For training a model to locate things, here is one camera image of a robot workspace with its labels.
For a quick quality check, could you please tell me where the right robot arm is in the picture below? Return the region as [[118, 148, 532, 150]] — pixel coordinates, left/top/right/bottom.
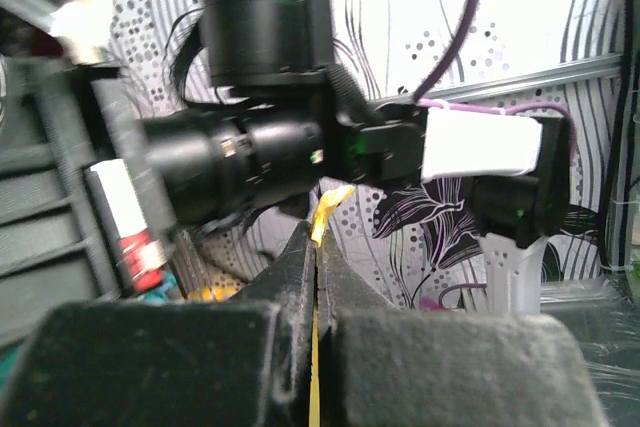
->
[[1, 0, 573, 346]]

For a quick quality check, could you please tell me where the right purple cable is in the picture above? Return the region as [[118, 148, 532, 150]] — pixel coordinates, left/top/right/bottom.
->
[[414, 0, 576, 148]]

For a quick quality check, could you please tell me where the yellow plush duck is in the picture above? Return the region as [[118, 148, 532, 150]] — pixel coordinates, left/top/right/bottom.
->
[[187, 286, 239, 302]]

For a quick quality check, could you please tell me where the yellow trash bag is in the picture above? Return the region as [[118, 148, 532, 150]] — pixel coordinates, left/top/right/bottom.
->
[[307, 184, 357, 427]]

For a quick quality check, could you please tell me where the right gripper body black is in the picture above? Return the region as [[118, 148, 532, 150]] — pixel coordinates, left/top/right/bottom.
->
[[1, 57, 175, 347]]

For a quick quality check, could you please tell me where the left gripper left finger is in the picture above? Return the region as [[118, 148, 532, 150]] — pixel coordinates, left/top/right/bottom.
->
[[1, 222, 315, 426]]

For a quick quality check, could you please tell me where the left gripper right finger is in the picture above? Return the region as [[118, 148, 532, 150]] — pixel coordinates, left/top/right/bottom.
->
[[317, 235, 607, 426]]

